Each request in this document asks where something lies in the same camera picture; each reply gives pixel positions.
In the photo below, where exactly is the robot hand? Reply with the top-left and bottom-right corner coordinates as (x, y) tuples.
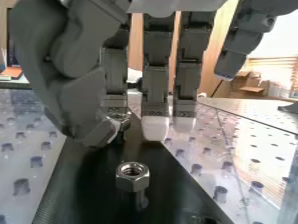
(7, 0), (298, 148)

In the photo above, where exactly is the small steel nut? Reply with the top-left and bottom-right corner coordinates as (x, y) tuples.
(115, 161), (152, 193)

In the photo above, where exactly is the black plate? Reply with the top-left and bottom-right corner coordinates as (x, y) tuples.
(31, 111), (236, 224)

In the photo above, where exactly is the cardboard box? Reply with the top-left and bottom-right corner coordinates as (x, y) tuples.
(233, 69), (269, 98)

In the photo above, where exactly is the clear box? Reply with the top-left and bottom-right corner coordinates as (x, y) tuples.
(195, 95), (298, 224)

